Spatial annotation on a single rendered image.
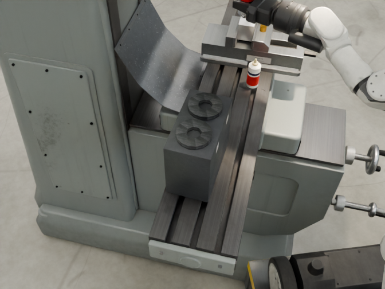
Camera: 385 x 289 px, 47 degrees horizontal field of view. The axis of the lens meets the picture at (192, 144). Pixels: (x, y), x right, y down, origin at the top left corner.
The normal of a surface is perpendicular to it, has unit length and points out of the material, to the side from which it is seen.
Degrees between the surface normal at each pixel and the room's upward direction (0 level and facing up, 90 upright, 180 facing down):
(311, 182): 90
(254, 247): 0
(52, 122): 88
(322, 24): 22
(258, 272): 0
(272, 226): 90
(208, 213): 0
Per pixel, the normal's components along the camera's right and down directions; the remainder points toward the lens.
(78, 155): -0.24, 0.72
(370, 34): 0.01, -0.64
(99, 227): -0.22, 0.44
